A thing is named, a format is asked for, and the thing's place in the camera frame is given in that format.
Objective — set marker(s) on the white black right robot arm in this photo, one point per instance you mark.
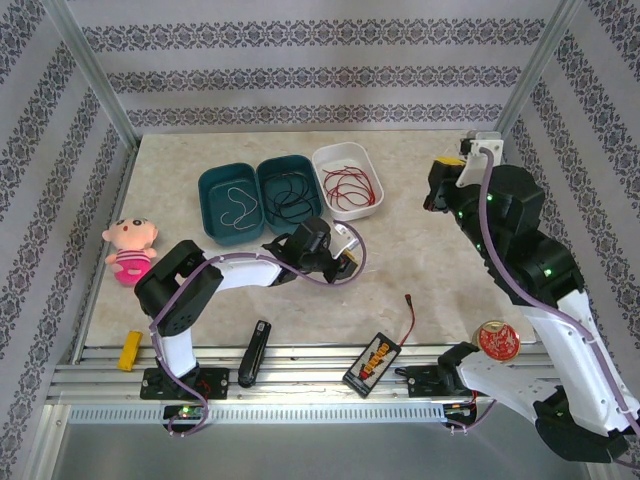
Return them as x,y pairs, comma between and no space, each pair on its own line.
575,340

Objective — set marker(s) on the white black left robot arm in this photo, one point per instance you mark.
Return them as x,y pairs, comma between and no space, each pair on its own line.
245,272

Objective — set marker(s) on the teal plastic bin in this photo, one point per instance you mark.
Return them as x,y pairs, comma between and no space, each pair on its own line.
215,230
287,225

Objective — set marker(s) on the white plastic bin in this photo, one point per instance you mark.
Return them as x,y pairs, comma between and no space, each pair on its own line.
350,212

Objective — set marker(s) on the red lead with connector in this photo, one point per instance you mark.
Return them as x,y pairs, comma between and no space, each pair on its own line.
414,320

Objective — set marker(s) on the black printed battery box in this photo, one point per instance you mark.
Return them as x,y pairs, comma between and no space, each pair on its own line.
372,365

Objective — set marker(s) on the red round tin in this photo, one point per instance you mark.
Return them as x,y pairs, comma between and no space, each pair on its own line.
497,340

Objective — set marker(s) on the small controller board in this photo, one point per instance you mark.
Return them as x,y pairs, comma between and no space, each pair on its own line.
185,412
457,409

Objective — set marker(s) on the pink plush doll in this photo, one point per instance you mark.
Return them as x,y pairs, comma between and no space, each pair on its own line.
130,232

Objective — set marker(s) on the grey metal panel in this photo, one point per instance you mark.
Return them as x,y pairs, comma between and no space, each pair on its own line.
320,455

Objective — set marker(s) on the yellow block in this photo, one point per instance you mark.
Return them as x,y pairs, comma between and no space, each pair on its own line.
131,350

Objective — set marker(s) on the aluminium rail frame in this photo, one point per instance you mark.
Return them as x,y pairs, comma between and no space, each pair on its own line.
310,360

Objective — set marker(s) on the aluminium frame post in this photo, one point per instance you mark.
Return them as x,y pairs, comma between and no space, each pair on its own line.
530,75
95,75

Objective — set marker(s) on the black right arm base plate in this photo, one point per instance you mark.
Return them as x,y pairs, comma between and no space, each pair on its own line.
422,382

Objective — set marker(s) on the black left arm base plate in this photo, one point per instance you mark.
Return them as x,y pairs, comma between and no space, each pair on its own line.
215,382

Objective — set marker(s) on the aluminium side rail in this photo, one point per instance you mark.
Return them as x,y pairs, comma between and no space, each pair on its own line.
128,175

